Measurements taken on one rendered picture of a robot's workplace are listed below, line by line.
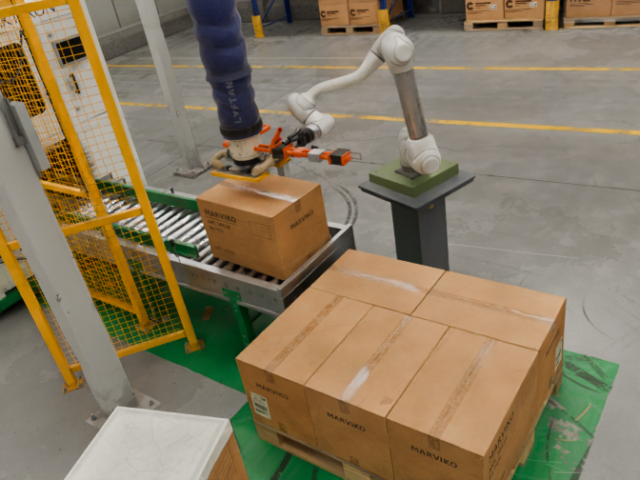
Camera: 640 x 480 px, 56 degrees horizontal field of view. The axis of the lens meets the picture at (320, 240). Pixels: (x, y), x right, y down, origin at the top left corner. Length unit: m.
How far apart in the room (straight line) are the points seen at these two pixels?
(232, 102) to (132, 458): 1.81
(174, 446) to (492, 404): 1.22
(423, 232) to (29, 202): 2.13
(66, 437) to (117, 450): 1.75
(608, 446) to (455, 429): 0.94
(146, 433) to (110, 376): 1.49
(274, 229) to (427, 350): 0.99
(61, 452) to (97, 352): 0.61
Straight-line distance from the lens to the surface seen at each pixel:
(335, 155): 2.86
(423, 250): 3.70
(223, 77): 3.04
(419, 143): 3.26
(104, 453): 1.98
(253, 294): 3.27
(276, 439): 3.11
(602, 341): 3.62
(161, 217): 4.30
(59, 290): 3.10
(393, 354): 2.68
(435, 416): 2.43
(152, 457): 1.89
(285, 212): 3.10
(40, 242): 2.99
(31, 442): 3.80
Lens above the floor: 2.35
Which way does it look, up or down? 30 degrees down
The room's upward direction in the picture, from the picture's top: 11 degrees counter-clockwise
